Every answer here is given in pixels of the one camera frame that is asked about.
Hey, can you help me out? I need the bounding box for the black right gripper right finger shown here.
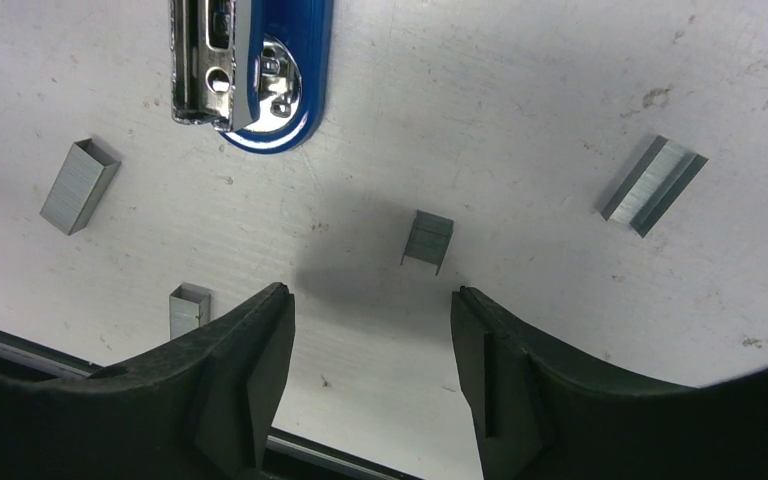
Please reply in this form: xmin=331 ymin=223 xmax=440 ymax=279
xmin=450 ymin=287 xmax=768 ymax=479

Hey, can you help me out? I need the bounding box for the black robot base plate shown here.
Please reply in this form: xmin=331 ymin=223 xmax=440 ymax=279
xmin=0 ymin=314 xmax=425 ymax=480

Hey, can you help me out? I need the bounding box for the blue stapler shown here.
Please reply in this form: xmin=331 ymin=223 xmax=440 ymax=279
xmin=169 ymin=0 xmax=334 ymax=154

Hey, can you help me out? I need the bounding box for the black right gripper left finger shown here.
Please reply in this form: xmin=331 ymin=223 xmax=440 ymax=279
xmin=0 ymin=283 xmax=295 ymax=479

